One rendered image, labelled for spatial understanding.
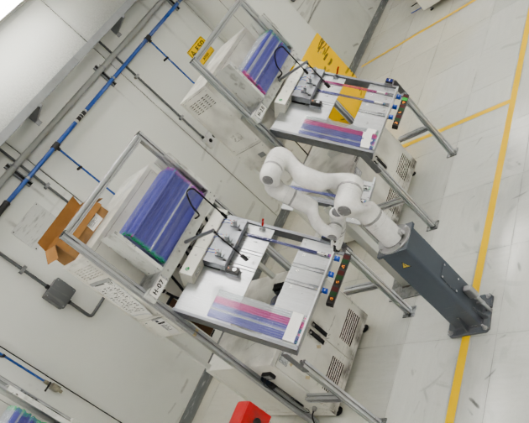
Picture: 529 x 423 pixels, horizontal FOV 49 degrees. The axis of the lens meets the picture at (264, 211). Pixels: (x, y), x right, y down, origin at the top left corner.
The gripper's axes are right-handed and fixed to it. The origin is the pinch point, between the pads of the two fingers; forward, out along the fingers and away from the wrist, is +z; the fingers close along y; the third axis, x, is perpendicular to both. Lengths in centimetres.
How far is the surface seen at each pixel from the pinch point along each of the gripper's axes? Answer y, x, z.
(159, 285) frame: -55, 80, -4
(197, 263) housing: -32, 70, 2
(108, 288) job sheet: -61, 112, 6
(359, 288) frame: 10, -12, 50
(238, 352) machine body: -49, 46, 63
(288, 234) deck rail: 8.0, 31.8, 10.4
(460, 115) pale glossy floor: 203, -42, 66
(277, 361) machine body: -56, 17, 40
